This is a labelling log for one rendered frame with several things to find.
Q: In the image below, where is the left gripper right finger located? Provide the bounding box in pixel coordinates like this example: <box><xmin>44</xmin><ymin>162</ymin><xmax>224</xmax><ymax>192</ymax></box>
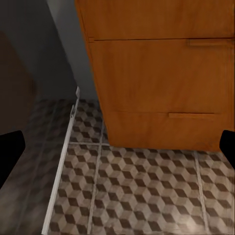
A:
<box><xmin>219</xmin><ymin>130</ymin><xmax>235</xmax><ymax>169</ymax></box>

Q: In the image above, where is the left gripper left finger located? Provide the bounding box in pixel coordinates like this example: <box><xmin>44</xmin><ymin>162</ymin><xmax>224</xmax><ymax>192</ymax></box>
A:
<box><xmin>0</xmin><ymin>130</ymin><xmax>25</xmax><ymax>189</ymax></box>

